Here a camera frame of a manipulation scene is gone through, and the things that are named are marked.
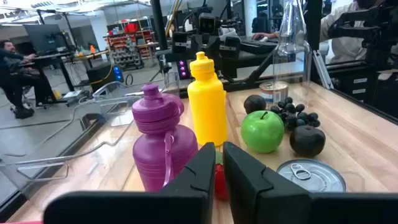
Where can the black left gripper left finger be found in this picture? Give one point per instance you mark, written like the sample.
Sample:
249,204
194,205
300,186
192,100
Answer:
186,202

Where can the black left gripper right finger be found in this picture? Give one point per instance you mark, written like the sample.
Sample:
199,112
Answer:
264,202

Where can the purple plastic squeeze bottle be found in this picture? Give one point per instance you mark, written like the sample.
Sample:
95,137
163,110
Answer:
164,149

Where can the yellow plastic squeeze bottle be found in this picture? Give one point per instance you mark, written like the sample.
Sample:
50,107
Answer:
206,109

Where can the dark toy plum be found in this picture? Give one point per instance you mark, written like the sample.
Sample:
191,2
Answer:
254,104
308,141

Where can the small blue red label can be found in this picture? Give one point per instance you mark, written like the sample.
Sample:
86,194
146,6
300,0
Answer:
273,91

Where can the clear bottle with white cap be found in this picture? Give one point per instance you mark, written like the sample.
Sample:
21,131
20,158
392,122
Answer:
292,56

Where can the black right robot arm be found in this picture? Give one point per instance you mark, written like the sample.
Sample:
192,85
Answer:
228,67

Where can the black device with pink lights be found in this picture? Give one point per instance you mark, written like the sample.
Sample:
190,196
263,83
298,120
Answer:
183,70

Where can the red tomato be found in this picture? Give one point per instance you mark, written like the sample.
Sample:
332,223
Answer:
220,183

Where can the storage shelving with parts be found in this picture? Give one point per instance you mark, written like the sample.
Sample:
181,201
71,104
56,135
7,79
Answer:
124,49

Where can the flat yellowfin tuna can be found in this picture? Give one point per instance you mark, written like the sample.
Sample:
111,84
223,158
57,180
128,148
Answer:
323,180

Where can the green toy apple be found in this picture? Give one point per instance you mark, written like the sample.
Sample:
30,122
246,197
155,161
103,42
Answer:
262,132

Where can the black keyboard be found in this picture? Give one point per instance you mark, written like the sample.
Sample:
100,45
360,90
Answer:
258,45

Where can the black computer tower blue lights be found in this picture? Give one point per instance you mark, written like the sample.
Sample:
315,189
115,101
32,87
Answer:
102,74

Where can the black toy grape bunch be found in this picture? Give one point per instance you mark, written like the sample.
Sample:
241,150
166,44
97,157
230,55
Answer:
292,116

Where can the black legged office desk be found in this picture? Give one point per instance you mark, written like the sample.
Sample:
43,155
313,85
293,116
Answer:
49,57

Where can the black computer monitor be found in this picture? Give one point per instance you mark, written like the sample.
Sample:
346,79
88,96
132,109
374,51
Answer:
43,37

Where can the person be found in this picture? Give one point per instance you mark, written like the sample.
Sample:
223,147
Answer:
342,37
12,71

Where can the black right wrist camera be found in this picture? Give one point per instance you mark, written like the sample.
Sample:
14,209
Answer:
207,23

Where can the black aluminium rig frame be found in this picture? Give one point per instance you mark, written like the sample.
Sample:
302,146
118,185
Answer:
314,31

